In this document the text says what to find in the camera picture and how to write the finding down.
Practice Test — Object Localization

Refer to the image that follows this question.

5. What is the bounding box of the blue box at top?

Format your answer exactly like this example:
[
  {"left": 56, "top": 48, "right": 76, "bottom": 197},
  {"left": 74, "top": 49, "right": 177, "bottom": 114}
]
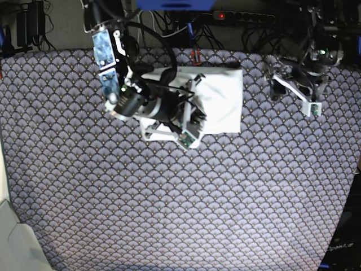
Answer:
[{"left": 137, "top": 0, "right": 215, "bottom": 11}]

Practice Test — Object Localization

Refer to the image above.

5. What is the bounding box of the black power adapter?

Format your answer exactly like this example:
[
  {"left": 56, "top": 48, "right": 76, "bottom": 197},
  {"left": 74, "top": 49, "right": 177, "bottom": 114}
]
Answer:
[{"left": 16, "top": 1, "right": 46, "bottom": 47}]

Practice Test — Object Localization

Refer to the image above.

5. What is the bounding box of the patterned grey table cloth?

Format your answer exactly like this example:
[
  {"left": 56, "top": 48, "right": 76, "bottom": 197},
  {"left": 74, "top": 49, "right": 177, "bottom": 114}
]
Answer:
[{"left": 1, "top": 50, "right": 360, "bottom": 270}]

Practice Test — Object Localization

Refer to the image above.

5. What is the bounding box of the white cable bundle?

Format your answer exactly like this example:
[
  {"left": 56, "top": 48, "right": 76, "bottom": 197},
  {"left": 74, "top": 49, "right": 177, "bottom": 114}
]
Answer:
[{"left": 135, "top": 8, "right": 190, "bottom": 49}]

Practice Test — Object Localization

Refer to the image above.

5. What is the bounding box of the red and black clamp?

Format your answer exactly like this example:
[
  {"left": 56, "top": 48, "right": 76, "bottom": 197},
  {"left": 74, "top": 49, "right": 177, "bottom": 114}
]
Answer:
[{"left": 191, "top": 49, "right": 202, "bottom": 66}]

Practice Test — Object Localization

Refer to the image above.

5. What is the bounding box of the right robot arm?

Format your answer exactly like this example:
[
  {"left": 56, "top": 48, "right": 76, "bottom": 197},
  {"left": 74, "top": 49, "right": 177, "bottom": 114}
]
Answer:
[{"left": 81, "top": 1, "right": 206, "bottom": 135}]

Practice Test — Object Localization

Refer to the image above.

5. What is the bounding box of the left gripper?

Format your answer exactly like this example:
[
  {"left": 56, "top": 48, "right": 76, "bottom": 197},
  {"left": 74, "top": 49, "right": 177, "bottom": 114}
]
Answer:
[{"left": 266, "top": 60, "right": 329, "bottom": 101}]

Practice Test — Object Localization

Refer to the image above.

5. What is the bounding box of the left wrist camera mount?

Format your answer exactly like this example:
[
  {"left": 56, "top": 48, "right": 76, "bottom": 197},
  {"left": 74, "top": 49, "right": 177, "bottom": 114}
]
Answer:
[{"left": 272, "top": 74, "right": 322, "bottom": 117}]

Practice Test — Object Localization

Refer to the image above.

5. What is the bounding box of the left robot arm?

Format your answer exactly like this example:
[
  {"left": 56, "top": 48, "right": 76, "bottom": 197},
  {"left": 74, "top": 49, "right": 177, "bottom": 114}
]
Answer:
[{"left": 272, "top": 1, "right": 360, "bottom": 102}]

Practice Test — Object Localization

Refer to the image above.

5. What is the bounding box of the black power strip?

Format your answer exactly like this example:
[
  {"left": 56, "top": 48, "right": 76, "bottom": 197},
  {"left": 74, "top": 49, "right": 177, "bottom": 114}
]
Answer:
[{"left": 213, "top": 11, "right": 276, "bottom": 24}]

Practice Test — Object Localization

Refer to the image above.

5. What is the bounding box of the white printed T-shirt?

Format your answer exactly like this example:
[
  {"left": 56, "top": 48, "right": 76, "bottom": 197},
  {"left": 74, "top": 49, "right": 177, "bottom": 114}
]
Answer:
[{"left": 135, "top": 67, "right": 243, "bottom": 148}]

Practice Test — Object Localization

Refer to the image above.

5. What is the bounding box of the grey plastic bin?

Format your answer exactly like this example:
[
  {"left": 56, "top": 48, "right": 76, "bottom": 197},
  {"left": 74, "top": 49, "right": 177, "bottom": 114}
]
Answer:
[{"left": 1, "top": 200, "right": 52, "bottom": 270}]

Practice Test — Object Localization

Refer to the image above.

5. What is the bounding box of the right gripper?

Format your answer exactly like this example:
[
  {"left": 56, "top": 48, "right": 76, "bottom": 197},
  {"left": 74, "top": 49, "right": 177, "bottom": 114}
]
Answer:
[{"left": 152, "top": 73, "right": 207, "bottom": 133}]

